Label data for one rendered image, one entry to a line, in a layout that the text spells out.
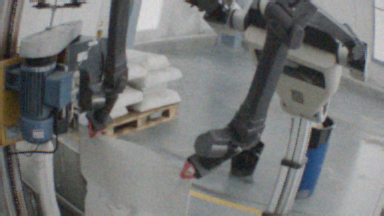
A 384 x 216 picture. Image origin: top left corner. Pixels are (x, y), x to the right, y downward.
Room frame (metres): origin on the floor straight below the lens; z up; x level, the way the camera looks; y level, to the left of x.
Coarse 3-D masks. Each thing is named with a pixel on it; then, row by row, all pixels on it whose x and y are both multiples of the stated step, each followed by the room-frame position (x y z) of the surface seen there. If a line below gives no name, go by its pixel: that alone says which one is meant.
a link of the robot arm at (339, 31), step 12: (276, 0) 1.00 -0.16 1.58; (288, 0) 0.99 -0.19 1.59; (300, 0) 0.99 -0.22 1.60; (276, 12) 0.99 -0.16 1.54; (288, 12) 0.98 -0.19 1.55; (300, 12) 0.96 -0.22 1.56; (312, 12) 0.97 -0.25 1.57; (324, 12) 1.04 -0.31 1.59; (288, 24) 0.96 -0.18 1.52; (300, 24) 0.97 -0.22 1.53; (324, 24) 1.05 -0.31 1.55; (336, 24) 1.09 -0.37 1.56; (336, 36) 1.12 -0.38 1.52; (348, 36) 1.16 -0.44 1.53; (360, 48) 1.19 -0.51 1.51
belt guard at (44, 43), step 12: (60, 24) 1.49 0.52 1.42; (72, 24) 1.47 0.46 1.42; (36, 36) 1.19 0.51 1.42; (48, 36) 1.18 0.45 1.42; (60, 36) 1.17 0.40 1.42; (72, 36) 1.38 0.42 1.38; (24, 48) 1.10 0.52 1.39; (36, 48) 1.10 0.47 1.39; (48, 48) 1.12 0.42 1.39; (60, 48) 1.19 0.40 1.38
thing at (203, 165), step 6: (192, 156) 1.22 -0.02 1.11; (198, 156) 1.24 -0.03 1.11; (192, 162) 1.21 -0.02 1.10; (198, 162) 1.22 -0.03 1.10; (204, 162) 1.22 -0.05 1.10; (210, 162) 1.21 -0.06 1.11; (216, 162) 1.21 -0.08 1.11; (222, 162) 1.21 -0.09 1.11; (198, 168) 1.21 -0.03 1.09; (204, 168) 1.22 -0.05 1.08; (210, 168) 1.22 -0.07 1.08; (216, 168) 1.26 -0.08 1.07; (198, 174) 1.20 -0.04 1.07; (204, 174) 1.20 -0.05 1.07
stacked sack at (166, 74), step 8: (152, 72) 4.81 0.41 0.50; (160, 72) 4.85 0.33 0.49; (168, 72) 4.92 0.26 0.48; (176, 72) 5.01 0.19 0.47; (128, 80) 4.66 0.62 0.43; (136, 80) 4.65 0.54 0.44; (144, 80) 4.61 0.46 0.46; (152, 80) 4.66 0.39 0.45; (160, 80) 4.78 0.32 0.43; (168, 80) 4.90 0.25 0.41
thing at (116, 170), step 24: (96, 144) 1.45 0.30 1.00; (120, 144) 1.43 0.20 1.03; (96, 168) 1.46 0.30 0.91; (120, 168) 1.34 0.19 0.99; (144, 168) 1.31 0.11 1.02; (168, 168) 1.30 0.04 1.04; (96, 192) 1.42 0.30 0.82; (120, 192) 1.34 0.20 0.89; (144, 192) 1.31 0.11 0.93; (168, 192) 1.30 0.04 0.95
